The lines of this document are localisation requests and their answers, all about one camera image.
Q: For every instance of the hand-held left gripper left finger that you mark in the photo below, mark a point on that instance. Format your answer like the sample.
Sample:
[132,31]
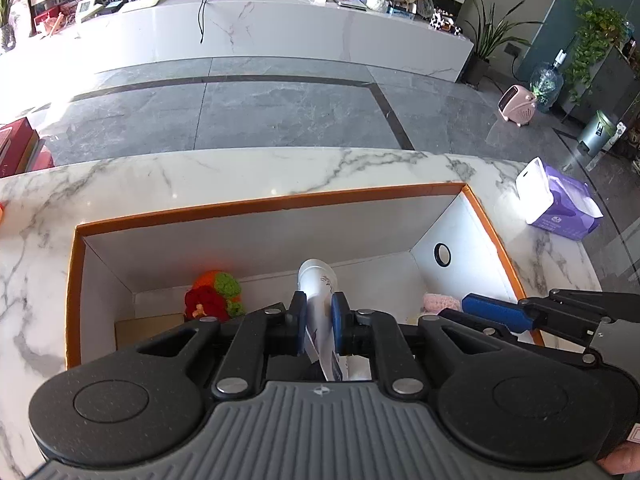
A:
[299,322]

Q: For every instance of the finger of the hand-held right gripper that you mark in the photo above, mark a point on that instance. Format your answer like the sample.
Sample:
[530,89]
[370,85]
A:
[495,310]
[525,337]

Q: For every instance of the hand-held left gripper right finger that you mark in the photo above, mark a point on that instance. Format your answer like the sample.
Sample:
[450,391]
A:
[340,322]

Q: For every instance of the white tube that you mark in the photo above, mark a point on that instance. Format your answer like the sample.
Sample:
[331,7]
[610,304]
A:
[317,290]

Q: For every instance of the crochet orange fruit toy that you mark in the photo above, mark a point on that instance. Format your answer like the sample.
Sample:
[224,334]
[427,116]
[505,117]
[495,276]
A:
[215,295]

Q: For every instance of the person's right hand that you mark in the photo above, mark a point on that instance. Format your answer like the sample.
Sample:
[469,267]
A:
[622,460]

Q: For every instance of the purple tissue pack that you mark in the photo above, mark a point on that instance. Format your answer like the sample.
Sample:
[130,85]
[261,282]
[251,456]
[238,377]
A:
[555,200]

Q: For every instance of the grey trash can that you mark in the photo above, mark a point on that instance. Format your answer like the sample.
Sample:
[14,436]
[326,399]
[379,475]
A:
[597,132]

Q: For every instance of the pink fan heater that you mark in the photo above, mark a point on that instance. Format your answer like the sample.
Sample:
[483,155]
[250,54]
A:
[517,105]

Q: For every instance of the blue water jug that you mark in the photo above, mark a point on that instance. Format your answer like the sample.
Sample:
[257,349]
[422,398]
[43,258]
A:
[545,85]

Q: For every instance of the tall leafy potted plant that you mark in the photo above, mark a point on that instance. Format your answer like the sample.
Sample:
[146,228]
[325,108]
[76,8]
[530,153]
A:
[482,35]

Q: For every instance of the black white cow figurine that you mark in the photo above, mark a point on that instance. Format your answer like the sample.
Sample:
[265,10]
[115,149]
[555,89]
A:
[445,22]

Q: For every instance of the white marble tv cabinet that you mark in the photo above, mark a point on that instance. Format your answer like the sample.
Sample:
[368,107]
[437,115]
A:
[300,30]

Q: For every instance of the green trailing pothos plant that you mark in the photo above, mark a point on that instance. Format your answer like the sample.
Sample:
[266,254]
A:
[597,30]

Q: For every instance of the stack of red boxes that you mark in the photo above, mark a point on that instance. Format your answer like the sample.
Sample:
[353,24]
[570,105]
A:
[22,147]

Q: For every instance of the small white display device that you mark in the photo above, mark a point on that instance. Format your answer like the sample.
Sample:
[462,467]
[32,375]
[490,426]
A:
[89,10]

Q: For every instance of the small red box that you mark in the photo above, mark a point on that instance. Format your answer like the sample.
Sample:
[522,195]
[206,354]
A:
[47,20]

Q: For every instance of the green potted plant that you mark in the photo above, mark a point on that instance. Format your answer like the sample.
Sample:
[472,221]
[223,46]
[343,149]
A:
[7,10]

